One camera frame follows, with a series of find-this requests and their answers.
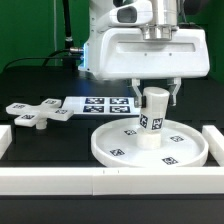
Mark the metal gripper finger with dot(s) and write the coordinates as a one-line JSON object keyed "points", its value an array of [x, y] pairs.
{"points": [[174, 86], [139, 99]]}

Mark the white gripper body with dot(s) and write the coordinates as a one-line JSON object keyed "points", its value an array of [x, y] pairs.
{"points": [[122, 53]]}

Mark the white round table top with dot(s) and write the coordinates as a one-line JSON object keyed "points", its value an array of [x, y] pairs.
{"points": [[119, 144]]}

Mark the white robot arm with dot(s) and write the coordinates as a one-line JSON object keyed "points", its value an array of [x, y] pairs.
{"points": [[157, 20]]}

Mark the white marker sheet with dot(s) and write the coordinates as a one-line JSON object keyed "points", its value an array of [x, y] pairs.
{"points": [[101, 105]]}

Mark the white right fence block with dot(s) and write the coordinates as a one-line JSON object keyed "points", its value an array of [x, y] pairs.
{"points": [[215, 141]]}

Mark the white fence block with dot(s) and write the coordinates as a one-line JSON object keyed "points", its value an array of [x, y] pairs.
{"points": [[5, 138], [215, 141]]}

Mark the white cross-shaped table base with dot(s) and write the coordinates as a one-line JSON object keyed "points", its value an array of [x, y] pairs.
{"points": [[29, 116]]}

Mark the white left fence block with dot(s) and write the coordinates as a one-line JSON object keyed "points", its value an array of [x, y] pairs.
{"points": [[5, 138]]}

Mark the white front fence rail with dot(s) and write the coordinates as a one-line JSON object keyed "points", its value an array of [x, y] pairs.
{"points": [[111, 181]]}

